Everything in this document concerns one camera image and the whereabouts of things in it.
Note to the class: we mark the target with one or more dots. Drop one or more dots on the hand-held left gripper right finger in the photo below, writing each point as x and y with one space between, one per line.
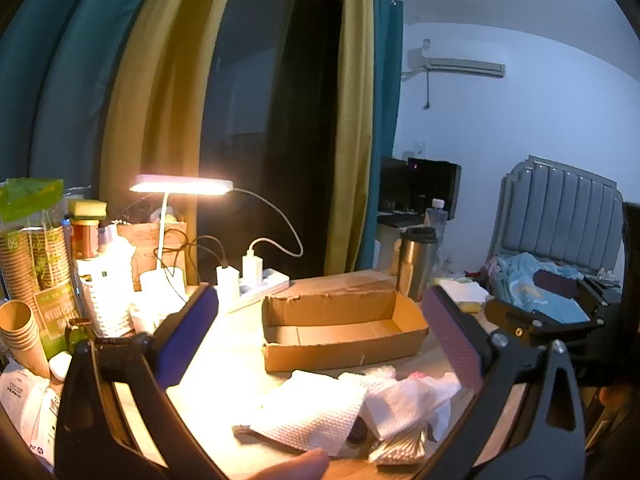
455 345

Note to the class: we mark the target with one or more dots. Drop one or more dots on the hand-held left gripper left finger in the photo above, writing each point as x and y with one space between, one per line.
187 335

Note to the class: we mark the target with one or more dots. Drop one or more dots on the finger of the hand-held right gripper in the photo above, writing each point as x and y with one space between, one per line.
560 281
530 322

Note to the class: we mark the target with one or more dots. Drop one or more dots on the cardboard box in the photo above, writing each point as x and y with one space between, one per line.
345 350

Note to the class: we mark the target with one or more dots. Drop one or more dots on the bag of cotton swabs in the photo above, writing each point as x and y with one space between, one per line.
400 450

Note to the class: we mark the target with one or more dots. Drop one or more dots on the white paper towel sheet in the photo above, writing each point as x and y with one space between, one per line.
310 410

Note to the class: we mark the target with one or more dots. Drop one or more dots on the person's left hand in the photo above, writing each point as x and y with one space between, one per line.
285 467

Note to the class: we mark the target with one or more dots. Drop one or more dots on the light blue clothes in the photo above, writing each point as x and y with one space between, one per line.
520 285

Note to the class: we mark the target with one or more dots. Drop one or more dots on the white folded napkin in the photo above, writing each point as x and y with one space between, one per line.
462 291

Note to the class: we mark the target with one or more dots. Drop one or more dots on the large white charger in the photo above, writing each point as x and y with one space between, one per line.
227 282

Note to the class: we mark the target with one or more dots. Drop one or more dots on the white woven basket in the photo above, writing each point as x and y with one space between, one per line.
107 305

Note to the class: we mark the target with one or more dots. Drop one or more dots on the steel travel tumbler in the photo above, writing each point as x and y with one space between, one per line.
415 265

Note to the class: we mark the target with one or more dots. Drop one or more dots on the white power strip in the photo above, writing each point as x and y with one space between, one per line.
265 285

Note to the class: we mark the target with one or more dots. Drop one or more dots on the small white charger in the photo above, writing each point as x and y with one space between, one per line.
252 269

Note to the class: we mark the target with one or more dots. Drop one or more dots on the brown paper bag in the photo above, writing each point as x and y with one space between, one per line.
145 250

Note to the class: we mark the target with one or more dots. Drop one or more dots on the clear water bottle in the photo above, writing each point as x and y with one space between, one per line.
436 217

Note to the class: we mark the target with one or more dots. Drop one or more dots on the small white case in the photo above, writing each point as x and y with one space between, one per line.
60 366

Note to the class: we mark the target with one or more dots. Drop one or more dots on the red can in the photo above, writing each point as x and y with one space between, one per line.
86 240

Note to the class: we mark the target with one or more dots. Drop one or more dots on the white desk lamp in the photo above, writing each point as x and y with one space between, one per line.
180 185

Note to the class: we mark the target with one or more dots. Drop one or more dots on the yellow green sponge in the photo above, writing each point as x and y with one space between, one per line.
87 208

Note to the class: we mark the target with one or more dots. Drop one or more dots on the black monitor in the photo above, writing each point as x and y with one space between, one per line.
430 185

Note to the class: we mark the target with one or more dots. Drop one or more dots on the stack of brown paper cups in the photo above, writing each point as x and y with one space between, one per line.
20 330

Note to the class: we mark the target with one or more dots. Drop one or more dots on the bagged sleeve of paper cups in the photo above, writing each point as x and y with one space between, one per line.
35 255

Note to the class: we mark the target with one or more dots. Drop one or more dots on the white printed packet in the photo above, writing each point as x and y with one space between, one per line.
25 410

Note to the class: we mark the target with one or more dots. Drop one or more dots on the yellow curtain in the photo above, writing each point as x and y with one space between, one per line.
352 110
155 110

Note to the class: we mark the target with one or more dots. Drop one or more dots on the white air conditioner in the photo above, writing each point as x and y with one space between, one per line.
460 66

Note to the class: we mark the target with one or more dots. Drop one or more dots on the dark window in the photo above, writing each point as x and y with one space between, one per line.
270 110

